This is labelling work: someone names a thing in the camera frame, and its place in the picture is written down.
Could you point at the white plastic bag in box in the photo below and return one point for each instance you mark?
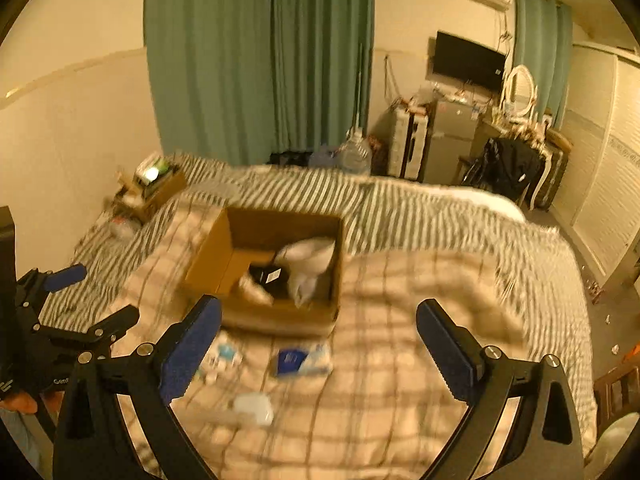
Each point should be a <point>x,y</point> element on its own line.
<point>310,255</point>

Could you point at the brown wooden chair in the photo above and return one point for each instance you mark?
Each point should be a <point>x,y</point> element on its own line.
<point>617,385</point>

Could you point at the white plastic pouch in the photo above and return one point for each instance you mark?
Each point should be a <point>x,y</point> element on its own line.
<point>252,405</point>

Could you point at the large clear water bottle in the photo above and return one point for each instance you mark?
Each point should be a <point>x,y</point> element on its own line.
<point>356,155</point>

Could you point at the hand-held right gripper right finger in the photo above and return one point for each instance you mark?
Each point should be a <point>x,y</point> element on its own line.
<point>445,345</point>

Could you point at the person's left hand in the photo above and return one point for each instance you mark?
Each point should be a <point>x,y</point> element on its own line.
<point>20,404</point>

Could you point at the white wardrobe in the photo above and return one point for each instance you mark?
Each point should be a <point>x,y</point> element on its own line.
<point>600,160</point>

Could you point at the white oval mirror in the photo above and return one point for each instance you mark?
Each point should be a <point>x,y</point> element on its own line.
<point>520,85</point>

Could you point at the small cardboard box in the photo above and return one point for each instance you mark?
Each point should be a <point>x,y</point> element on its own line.
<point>160,192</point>

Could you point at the black television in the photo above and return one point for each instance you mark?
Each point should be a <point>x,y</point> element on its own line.
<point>465,62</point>

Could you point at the small white printed packet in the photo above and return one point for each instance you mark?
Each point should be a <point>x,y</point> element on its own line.
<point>225,355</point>

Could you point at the black item with white label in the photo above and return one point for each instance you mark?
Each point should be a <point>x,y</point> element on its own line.
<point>262,275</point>

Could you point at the narrow green curtain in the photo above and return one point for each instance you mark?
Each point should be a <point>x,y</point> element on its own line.
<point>542,35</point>

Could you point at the striped blanket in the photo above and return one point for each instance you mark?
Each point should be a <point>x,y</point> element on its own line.
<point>410,210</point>

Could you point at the black jacket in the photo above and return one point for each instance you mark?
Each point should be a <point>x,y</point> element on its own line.
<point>515,165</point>

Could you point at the large open cardboard box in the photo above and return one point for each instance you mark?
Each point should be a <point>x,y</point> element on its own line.
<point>280,317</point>

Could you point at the grey fridge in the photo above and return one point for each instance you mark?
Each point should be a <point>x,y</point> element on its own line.
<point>450,145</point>

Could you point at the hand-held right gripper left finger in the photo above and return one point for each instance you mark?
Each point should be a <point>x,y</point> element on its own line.
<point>192,350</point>

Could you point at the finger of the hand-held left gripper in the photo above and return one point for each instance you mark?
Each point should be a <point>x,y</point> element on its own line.
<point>65,276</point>
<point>115,322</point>

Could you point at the white pillow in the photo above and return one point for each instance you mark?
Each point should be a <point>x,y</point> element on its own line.
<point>620,445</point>

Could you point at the green and white package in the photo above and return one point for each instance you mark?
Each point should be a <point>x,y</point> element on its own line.
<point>152,170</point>

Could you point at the blue and white packet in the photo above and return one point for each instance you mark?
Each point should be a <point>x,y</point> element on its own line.
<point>292,360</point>

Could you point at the plaid blanket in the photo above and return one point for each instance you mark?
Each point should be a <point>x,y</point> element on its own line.
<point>390,310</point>

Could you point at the black bag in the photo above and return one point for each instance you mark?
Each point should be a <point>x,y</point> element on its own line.
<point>290,158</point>

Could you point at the wide green curtain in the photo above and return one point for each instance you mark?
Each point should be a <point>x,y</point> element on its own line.
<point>225,60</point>

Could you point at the white suitcase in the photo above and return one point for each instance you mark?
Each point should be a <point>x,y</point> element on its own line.
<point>402,140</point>

